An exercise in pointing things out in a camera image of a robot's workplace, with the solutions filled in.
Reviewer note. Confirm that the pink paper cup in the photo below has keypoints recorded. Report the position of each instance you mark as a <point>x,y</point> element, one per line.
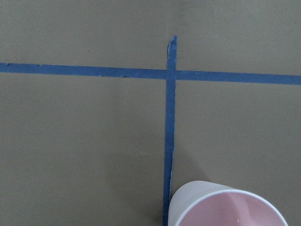
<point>202,203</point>

